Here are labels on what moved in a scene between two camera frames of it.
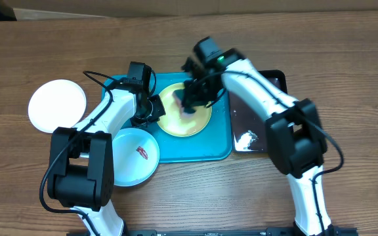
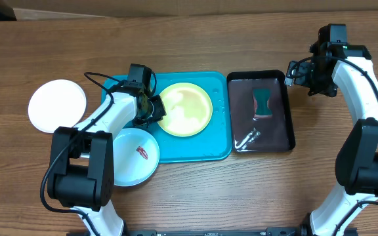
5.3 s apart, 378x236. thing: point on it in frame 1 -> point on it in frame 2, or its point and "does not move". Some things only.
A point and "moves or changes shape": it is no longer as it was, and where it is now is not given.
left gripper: x=159 y=111 does not move
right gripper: x=197 y=98 -> x=302 y=70
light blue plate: x=136 y=155 does not move
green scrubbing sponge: x=180 y=94 moves or changes shape
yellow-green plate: x=182 y=125 does not move
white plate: x=56 y=103 does not move
